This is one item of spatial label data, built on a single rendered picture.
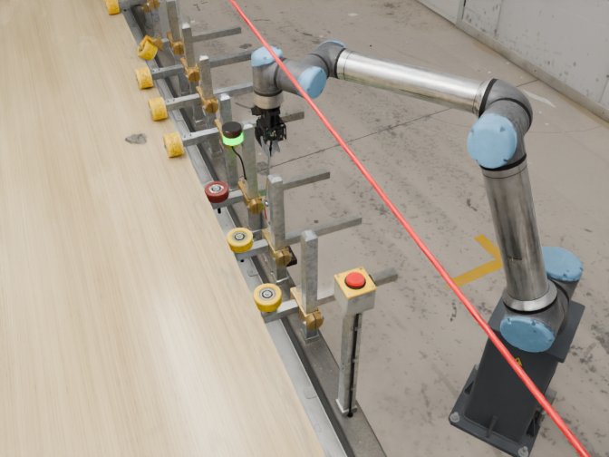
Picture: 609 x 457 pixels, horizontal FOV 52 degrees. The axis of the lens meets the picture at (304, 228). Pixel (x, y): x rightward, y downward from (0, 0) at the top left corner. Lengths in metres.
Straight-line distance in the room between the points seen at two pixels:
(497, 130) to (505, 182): 0.15
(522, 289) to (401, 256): 1.39
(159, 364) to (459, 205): 2.21
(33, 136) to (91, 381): 1.16
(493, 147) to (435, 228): 1.78
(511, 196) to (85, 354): 1.16
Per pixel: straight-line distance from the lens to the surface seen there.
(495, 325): 2.15
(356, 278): 1.36
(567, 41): 4.51
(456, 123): 4.11
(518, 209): 1.67
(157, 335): 1.72
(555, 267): 2.00
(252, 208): 2.09
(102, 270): 1.92
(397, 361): 2.74
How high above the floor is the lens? 2.24
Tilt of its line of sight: 43 degrees down
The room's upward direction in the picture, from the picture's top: 1 degrees counter-clockwise
